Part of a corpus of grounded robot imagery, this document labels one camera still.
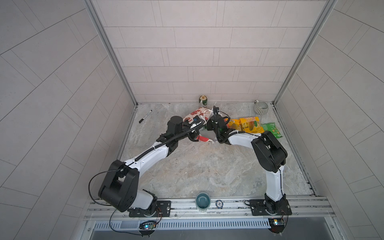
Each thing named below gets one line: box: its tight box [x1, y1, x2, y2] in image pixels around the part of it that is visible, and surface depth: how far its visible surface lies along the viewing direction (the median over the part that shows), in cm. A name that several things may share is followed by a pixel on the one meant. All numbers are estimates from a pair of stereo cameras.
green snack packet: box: [261, 122, 283, 139], surface depth 101 cm
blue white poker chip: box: [215, 199, 224, 209], surface depth 75 cm
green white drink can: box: [198, 95, 208, 108], surface depth 108 cm
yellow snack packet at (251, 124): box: [239, 116, 265, 134], surface depth 98 cm
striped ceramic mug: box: [254, 100, 269, 116], surface depth 109 cm
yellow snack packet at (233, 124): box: [224, 118, 242, 130], surface depth 98 cm
